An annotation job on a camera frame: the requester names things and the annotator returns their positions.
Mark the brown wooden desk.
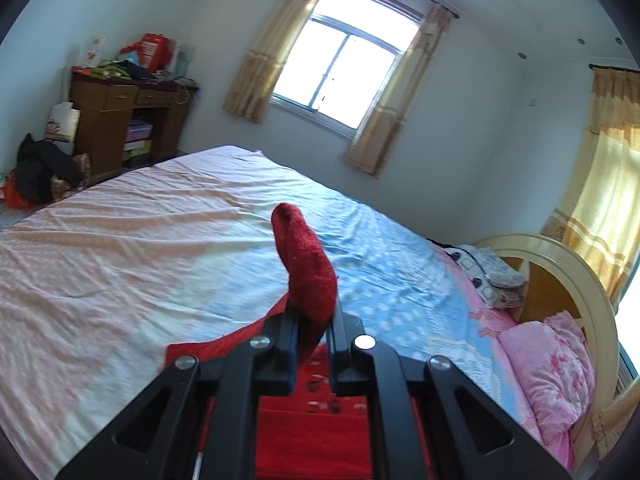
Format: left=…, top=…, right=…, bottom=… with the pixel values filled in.
left=68, top=66, right=200, bottom=177

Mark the black clothing pile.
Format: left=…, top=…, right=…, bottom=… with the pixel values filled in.
left=15, top=133, right=86, bottom=206

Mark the grey patterned pillow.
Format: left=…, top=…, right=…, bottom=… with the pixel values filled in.
left=450, top=244, right=530, bottom=310

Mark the white printed box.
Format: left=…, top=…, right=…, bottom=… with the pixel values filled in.
left=82, top=36, right=107, bottom=69

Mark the bed with blue pink sheet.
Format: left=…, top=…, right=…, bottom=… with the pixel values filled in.
left=0, top=145, right=546, bottom=480

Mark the large side window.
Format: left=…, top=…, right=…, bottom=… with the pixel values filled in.
left=614, top=284, right=640, bottom=378

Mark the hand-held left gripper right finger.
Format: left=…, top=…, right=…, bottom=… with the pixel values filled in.
left=327, top=300, right=574, bottom=480

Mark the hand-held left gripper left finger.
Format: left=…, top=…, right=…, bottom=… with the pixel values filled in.
left=55, top=307, right=302, bottom=480

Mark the yellow striped curtain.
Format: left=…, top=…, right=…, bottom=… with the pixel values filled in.
left=542, top=65, right=640, bottom=306

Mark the beige floral patterned curtain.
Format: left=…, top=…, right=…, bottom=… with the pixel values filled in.
left=590, top=385, right=637, bottom=461

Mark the cream wooden headboard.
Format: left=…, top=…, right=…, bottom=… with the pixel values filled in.
left=472, top=232, right=622, bottom=461

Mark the red knitted sweater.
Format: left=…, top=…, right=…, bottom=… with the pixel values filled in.
left=165, top=203, right=436, bottom=480

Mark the red plastic bag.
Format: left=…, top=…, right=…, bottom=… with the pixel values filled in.
left=2, top=172, right=39, bottom=211

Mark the white paper bag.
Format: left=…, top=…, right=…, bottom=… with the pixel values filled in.
left=45, top=102, right=81, bottom=157

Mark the pile of mixed clothes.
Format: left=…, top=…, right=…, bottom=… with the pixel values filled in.
left=95, top=58, right=152, bottom=81

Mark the sliding glass window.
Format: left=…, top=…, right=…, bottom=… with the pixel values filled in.
left=270, top=0, right=437, bottom=139

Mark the brown floral cushion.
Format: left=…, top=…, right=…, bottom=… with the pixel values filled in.
left=52, top=154, right=92, bottom=202

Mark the stack of coloured boxes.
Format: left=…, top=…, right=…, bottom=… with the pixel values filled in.
left=123, top=119, right=154, bottom=169

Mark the beige window curtain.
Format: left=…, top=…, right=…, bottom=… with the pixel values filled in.
left=222, top=0, right=346, bottom=125
left=344, top=2, right=454, bottom=177

